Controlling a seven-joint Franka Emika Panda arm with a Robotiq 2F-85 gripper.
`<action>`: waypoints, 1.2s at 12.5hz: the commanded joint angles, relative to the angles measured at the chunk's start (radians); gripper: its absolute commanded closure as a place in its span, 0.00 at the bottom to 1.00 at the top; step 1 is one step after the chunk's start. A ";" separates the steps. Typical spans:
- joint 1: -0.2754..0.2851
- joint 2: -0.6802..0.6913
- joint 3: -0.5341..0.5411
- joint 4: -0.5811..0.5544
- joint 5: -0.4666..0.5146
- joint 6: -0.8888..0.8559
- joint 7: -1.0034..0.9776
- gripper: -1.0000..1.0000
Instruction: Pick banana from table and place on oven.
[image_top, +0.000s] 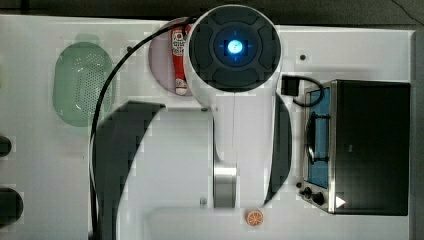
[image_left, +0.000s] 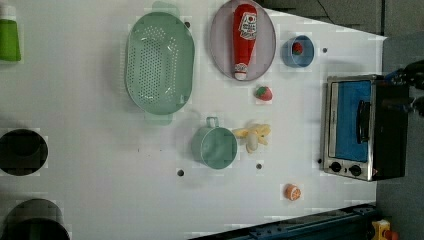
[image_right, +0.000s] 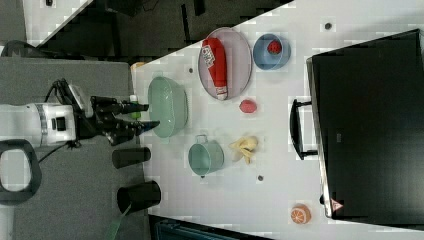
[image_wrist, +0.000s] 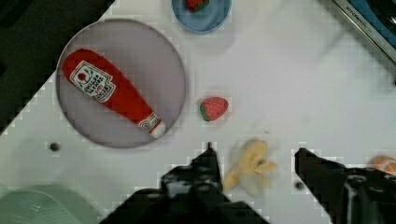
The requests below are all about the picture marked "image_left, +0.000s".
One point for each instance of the peeled toy banana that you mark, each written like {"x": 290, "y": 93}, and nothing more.
{"x": 254, "y": 136}

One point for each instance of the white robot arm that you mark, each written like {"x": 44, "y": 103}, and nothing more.
{"x": 410, "y": 76}

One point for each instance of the black steel toaster oven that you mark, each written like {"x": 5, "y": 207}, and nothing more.
{"x": 365, "y": 129}

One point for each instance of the toy strawberry on table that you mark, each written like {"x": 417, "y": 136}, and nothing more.
{"x": 264, "y": 93}

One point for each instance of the green perforated colander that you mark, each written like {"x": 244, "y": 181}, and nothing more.
{"x": 159, "y": 64}

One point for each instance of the grey round plate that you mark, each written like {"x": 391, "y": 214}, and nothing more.
{"x": 221, "y": 41}

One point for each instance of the toy orange half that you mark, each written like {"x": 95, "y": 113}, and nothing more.
{"x": 292, "y": 192}

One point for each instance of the red ketchup bottle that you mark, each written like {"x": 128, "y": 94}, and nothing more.
{"x": 244, "y": 38}

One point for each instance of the strawberry in blue bowl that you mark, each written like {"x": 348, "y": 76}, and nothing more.
{"x": 297, "y": 48}

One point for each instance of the blue small bowl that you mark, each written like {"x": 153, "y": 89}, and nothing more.
{"x": 298, "y": 61}

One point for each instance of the black round container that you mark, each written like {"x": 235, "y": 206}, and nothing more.
{"x": 22, "y": 152}

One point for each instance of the yellow orange clamp object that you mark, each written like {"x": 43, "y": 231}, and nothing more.
{"x": 383, "y": 231}

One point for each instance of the dark cylinder container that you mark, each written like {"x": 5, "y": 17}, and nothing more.
{"x": 35, "y": 219}

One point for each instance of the green cup with white top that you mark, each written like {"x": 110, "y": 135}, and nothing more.
{"x": 9, "y": 37}

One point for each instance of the green mug with handle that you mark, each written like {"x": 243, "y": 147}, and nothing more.
{"x": 214, "y": 146}

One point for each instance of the blue metal frame rail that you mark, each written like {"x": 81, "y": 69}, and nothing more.
{"x": 351, "y": 223}

